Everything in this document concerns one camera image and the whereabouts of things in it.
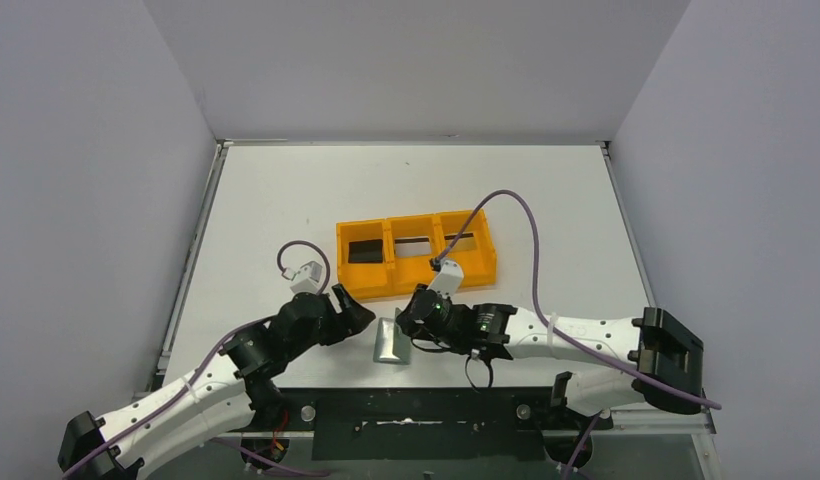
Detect green card holder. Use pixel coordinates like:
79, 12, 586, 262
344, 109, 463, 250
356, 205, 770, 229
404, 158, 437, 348
373, 308, 412, 365

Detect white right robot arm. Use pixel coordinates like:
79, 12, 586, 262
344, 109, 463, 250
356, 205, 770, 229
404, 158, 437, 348
396, 286, 715, 417

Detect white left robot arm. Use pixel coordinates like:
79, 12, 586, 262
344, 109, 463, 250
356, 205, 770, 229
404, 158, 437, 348
57, 284, 376, 479

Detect silver card middle bin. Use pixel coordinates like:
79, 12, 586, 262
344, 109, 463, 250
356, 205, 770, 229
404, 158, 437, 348
394, 237, 432, 258

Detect gold card end bin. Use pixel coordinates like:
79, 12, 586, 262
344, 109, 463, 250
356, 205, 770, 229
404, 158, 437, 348
444, 231, 477, 253

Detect yellow three-compartment bin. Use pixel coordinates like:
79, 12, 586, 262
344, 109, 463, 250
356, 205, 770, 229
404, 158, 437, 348
336, 210, 497, 300

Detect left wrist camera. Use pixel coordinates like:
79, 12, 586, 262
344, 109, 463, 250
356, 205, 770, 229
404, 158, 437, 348
289, 261, 323, 294

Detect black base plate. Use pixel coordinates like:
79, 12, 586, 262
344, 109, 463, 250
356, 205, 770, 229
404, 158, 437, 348
214, 387, 617, 465

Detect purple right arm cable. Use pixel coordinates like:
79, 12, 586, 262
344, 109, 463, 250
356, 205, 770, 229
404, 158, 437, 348
431, 189, 723, 480

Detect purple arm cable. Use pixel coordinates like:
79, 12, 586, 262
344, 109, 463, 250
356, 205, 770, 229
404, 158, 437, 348
58, 239, 335, 480
431, 189, 723, 480

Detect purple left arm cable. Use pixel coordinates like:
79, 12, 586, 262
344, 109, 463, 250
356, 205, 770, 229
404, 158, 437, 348
58, 239, 335, 480

